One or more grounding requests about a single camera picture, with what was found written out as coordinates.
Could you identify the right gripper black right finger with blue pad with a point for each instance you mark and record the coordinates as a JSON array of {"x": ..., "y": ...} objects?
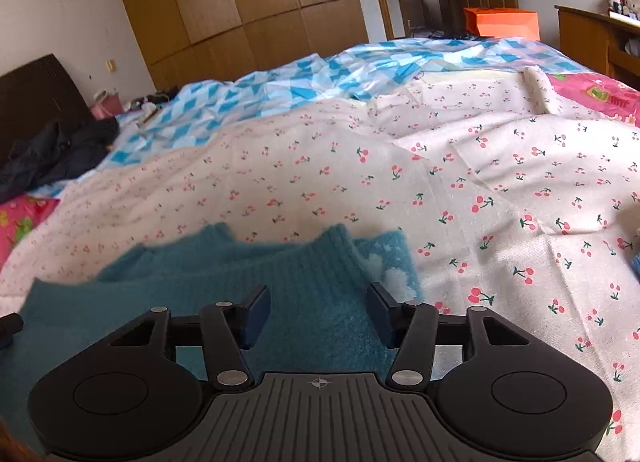
[{"x": 409, "y": 329}]

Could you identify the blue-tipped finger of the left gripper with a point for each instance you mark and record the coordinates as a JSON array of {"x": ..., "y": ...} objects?
[{"x": 9, "y": 326}]

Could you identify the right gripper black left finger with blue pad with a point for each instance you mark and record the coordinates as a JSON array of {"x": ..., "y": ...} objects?
[{"x": 227, "y": 331}]

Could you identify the teal fuzzy sweater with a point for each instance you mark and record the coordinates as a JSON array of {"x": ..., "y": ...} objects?
[{"x": 215, "y": 301}]

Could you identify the white cherry print sheet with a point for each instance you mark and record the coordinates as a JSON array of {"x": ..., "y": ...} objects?
[{"x": 458, "y": 189}]

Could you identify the dark navy jacket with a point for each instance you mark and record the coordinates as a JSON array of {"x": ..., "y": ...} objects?
[{"x": 63, "y": 150}]

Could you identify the dark wooden headboard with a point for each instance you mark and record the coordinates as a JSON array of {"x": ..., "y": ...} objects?
[{"x": 35, "y": 94}]

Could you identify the blue ribbed knit sweater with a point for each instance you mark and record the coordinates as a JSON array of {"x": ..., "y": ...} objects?
[{"x": 635, "y": 265}]

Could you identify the pink cup on nightstand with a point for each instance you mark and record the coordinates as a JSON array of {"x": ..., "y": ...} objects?
[{"x": 106, "y": 104}]

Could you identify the blue diamond pattern quilt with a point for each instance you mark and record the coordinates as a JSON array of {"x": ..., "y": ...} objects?
[{"x": 358, "y": 73}]

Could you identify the pink cartoon print bedsheet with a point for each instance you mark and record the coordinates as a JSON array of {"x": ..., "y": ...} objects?
[{"x": 601, "y": 93}]

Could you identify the orange box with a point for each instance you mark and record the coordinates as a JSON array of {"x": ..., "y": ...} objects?
[{"x": 502, "y": 23}]

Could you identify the brown wooden wardrobe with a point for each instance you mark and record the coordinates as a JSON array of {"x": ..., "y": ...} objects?
[{"x": 184, "y": 41}]

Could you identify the wooden side cabinet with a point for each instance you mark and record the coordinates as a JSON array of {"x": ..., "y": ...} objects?
[{"x": 599, "y": 42}]

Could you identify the small plush toys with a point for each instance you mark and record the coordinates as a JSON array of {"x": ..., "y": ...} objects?
[{"x": 628, "y": 8}]

